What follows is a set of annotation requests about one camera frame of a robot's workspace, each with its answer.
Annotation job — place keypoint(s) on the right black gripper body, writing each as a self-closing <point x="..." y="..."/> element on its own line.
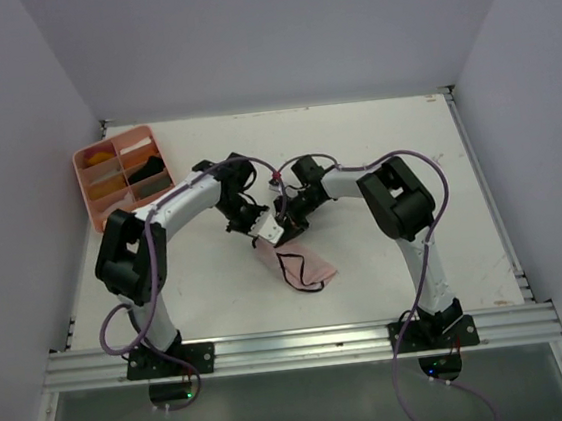
<point x="297" y="209"/>

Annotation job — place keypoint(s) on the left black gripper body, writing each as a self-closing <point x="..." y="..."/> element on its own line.
<point x="241" y="215"/>

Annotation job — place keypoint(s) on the pink underwear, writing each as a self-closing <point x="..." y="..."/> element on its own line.
<point x="295" y="265"/>

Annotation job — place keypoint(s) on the olive green underwear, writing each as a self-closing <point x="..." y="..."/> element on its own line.
<point x="154" y="186"/>

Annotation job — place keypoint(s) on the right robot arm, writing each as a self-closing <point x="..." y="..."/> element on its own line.
<point x="406" y="212"/>

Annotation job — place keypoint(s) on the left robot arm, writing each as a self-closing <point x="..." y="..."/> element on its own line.
<point x="132" y="258"/>

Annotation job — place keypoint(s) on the black rolled garment in tray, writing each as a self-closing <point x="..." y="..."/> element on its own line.
<point x="153" y="166"/>

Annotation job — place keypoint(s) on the white rolled garment in tray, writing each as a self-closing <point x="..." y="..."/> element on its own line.
<point x="137" y="145"/>

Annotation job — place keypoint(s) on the pink divided organizer tray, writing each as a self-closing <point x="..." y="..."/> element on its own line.
<point x="121" y="166"/>

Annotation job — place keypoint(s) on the orange rolled garment in tray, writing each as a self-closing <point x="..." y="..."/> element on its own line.
<point x="105" y="188"/>

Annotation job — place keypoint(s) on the yellow rolled garment in tray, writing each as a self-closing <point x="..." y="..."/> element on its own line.
<point x="98" y="156"/>

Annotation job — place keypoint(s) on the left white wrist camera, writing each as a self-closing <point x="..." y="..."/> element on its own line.
<point x="267" y="228"/>

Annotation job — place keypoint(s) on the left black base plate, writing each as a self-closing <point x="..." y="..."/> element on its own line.
<point x="143" y="363"/>

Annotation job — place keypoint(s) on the aluminium mounting rail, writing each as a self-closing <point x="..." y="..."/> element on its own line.
<point x="513" y="326"/>

